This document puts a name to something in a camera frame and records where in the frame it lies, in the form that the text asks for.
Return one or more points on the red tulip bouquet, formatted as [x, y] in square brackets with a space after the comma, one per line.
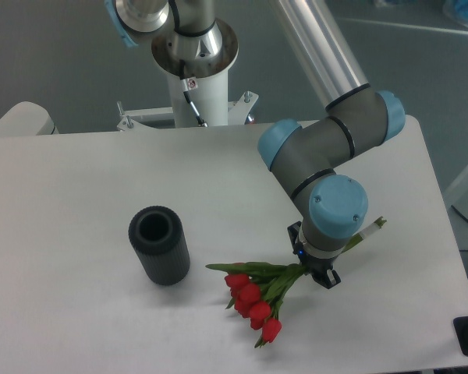
[257, 291]

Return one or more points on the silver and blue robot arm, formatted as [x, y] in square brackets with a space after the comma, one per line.
[303, 159]

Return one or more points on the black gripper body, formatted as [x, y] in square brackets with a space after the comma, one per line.
[311, 256]

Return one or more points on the black ribbed vase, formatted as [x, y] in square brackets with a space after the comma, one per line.
[157, 237]

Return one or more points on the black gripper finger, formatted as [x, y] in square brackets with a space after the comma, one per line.
[326, 277]
[293, 232]

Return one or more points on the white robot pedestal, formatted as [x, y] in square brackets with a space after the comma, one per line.
[197, 73]

